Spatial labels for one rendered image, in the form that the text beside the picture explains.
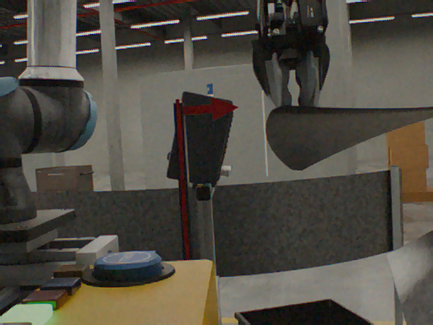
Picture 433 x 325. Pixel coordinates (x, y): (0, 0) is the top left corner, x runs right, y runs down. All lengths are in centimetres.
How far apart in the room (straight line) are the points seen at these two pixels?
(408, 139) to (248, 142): 293
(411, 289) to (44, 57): 69
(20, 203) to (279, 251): 164
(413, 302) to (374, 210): 204
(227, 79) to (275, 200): 452
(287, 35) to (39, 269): 50
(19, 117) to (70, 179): 630
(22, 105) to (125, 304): 68
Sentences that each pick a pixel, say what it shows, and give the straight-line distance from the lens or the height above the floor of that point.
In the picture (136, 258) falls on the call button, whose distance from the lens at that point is 32.
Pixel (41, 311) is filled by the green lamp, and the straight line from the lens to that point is 25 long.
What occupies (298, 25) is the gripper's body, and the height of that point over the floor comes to 126.
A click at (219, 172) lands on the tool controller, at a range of 114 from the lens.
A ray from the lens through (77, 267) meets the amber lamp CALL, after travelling 33.
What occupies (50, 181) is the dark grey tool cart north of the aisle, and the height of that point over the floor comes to 72.
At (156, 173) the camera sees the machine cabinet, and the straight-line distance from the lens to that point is 704.
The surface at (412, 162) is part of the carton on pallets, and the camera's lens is 863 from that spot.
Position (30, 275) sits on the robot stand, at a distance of 86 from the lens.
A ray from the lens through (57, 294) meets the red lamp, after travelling 27.
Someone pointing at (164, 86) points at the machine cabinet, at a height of 186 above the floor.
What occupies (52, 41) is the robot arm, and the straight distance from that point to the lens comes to 97.
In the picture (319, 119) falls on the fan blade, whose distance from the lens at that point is 54.
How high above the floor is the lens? 115
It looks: 3 degrees down
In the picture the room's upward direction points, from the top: 3 degrees counter-clockwise
